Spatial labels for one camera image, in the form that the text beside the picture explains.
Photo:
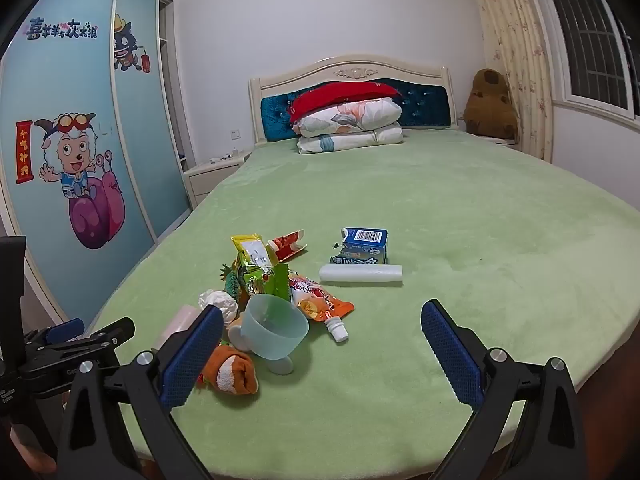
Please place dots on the white foam roll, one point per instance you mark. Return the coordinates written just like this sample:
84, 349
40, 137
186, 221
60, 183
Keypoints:
360, 273

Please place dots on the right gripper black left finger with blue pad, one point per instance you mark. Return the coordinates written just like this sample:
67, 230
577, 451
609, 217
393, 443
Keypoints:
95, 442

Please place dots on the blue milk carton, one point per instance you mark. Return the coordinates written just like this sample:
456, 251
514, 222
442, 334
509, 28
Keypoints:
362, 246

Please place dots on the orange drink pouch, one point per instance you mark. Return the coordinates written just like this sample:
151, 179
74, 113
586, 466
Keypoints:
320, 306

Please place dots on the green yellow snack bag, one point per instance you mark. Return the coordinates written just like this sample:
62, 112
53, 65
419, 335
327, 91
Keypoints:
258, 269

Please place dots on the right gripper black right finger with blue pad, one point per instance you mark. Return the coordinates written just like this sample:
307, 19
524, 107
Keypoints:
549, 441

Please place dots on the floral folded quilt lower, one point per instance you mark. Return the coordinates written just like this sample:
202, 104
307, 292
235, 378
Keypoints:
327, 143

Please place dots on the white tissue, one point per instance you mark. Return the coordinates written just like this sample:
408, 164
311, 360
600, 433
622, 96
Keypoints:
220, 299

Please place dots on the white nightstand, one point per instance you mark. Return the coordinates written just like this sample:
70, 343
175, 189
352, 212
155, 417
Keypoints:
200, 180

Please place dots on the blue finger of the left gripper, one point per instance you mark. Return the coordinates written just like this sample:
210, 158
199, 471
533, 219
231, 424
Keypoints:
63, 332

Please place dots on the blue cartoon wardrobe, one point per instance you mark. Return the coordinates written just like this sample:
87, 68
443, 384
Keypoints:
90, 173

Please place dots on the person's hand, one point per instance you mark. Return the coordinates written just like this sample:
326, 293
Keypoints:
22, 461

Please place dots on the teal plastic cup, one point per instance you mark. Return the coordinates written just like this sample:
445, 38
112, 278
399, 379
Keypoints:
272, 328

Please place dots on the red pillow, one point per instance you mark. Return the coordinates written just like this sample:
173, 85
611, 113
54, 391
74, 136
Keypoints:
336, 93

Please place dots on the cream bed headboard blue padding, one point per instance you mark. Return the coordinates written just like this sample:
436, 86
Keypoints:
429, 102

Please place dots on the red white snack wrapper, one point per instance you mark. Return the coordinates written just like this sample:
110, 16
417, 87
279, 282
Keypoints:
288, 246

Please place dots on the brown plush bear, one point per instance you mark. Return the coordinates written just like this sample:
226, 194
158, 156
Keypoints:
489, 110

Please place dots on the green bed blanket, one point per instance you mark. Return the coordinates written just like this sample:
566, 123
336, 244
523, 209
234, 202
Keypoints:
532, 258

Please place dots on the orange white plush toy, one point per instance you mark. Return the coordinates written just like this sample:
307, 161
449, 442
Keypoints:
229, 371

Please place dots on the floral cream curtain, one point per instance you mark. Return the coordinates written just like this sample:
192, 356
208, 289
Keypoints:
515, 45

